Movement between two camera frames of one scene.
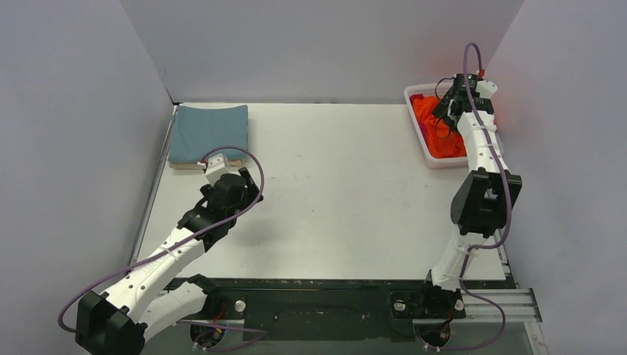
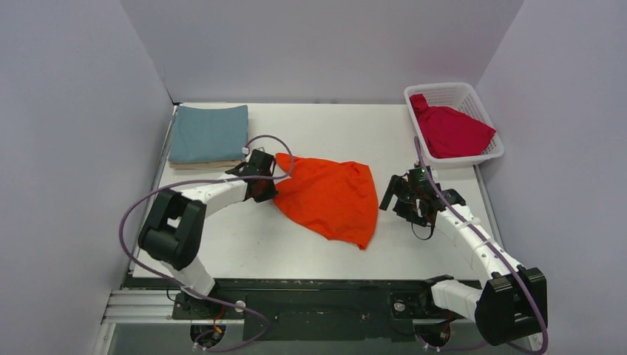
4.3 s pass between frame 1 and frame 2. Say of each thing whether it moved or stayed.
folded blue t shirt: stayed
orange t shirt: moved
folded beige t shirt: stayed
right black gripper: moved
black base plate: stayed
